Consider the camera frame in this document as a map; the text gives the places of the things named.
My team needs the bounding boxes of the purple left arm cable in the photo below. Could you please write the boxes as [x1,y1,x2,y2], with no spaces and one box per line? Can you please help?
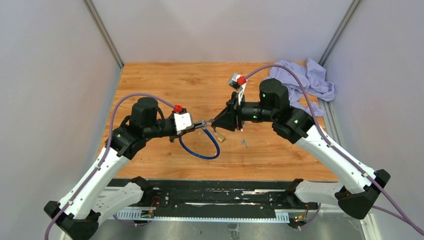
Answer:
[44,93,184,240]

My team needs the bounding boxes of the small silver keys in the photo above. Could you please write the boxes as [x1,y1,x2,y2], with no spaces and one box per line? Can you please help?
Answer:
[240,139,248,148]

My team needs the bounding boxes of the aluminium corner rail left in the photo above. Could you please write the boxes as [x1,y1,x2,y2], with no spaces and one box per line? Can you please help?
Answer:
[82,0,125,70]

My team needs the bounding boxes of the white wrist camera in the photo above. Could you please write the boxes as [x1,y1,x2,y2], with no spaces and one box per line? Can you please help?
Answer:
[173,112,194,134]
[228,73,248,105]

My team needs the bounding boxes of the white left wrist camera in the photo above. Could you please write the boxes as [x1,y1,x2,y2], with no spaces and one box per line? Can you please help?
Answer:
[173,112,194,134]

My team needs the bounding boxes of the blue cable lock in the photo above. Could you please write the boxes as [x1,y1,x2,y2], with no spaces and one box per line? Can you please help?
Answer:
[178,120,221,160]

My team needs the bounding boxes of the brass padlock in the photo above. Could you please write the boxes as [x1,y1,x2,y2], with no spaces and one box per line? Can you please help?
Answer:
[213,131,226,143]

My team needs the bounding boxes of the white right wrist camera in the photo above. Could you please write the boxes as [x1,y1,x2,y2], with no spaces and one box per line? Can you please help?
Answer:
[228,73,248,105]

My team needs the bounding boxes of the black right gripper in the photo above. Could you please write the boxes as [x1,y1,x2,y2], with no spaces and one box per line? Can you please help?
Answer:
[211,92,276,132]

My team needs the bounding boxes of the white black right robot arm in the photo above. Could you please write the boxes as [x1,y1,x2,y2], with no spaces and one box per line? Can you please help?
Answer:
[211,78,391,220]

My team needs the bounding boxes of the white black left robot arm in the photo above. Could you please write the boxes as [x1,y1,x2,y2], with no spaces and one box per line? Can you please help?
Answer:
[44,93,196,240]

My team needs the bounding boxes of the aluminium base frame rails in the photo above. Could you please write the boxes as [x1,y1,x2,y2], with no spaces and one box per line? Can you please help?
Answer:
[115,187,319,224]

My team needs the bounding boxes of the aluminium corner rail right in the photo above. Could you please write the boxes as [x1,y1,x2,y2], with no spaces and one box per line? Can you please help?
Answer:
[318,0,363,67]

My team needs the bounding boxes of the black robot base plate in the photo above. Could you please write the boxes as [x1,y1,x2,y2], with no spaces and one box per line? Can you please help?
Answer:
[105,178,335,220]

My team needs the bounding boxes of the crumpled light blue cloth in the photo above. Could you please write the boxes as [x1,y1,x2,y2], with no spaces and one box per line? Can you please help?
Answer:
[268,58,336,114]

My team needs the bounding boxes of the aluminium corner rail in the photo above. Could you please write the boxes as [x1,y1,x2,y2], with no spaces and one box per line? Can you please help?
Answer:
[82,0,125,70]
[318,0,363,67]

